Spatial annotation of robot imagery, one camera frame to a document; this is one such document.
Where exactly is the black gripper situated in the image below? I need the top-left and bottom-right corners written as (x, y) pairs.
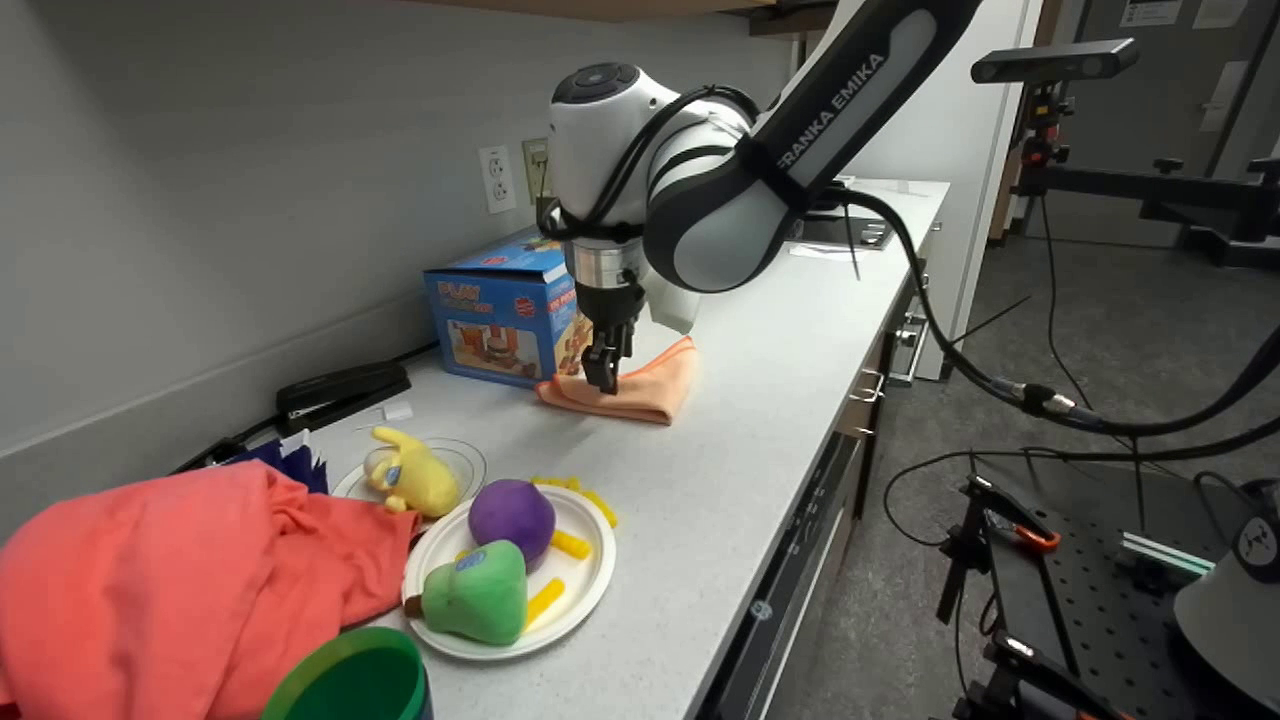
top-left (576, 284), bottom-right (653, 395)

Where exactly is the orange microfibre cloth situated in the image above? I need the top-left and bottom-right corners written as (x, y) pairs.
top-left (534, 330), bottom-right (705, 432)

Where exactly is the red crumpled cloth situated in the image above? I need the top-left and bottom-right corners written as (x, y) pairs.
top-left (0, 460), bottom-right (422, 720)

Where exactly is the play food set box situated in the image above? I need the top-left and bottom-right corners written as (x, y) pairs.
top-left (422, 233), bottom-right (592, 393)

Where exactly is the purple plush ball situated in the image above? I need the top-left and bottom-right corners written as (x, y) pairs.
top-left (464, 474), bottom-right (562, 575)

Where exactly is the yellow toy fry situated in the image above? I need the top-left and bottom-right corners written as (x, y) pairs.
top-left (524, 572), bottom-right (574, 627)
top-left (548, 525), bottom-right (598, 563)

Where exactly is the yellow plush toy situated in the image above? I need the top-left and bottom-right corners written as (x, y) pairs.
top-left (361, 423), bottom-right (469, 525)

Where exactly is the large white plate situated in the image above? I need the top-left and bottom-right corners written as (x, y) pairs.
top-left (399, 479), bottom-right (619, 667)

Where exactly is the green plush pear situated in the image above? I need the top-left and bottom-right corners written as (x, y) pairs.
top-left (399, 536), bottom-right (534, 650)

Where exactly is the black stapler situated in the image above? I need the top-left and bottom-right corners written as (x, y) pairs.
top-left (274, 355), bottom-right (415, 434)

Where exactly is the black flat device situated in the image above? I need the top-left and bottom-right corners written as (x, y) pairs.
top-left (792, 210), bottom-right (896, 257)

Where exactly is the dark blue folded object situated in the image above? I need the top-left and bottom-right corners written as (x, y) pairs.
top-left (244, 434), bottom-right (334, 497)

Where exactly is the green bowl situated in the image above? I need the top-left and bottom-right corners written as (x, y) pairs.
top-left (259, 625), bottom-right (436, 720)

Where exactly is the white tall appliance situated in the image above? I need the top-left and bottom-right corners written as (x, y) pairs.
top-left (917, 0), bottom-right (1051, 393)

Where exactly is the black orange clamp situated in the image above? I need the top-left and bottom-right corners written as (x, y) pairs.
top-left (955, 471), bottom-right (1067, 559)

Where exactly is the black perforated cart top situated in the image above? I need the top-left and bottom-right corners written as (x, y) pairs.
top-left (986, 454), bottom-right (1280, 720)

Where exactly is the grey round seat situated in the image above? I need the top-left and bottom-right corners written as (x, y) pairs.
top-left (1171, 550), bottom-right (1280, 717)

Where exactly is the beige wall switch plate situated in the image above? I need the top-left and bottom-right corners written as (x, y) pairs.
top-left (519, 131), bottom-right (558, 202)

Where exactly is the white wall outlet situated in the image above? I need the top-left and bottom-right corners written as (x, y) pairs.
top-left (476, 140), bottom-right (519, 215)

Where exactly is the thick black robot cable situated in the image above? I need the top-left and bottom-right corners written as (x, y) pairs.
top-left (534, 83), bottom-right (1280, 443)

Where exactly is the wooden wall cabinet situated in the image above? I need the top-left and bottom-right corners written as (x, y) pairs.
top-left (436, 0), bottom-right (858, 34)

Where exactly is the black stereo camera bar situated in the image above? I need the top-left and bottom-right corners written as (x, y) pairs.
top-left (969, 31), bottom-right (1145, 86)

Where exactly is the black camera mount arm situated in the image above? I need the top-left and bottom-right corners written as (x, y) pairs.
top-left (1012, 77), bottom-right (1280, 273)

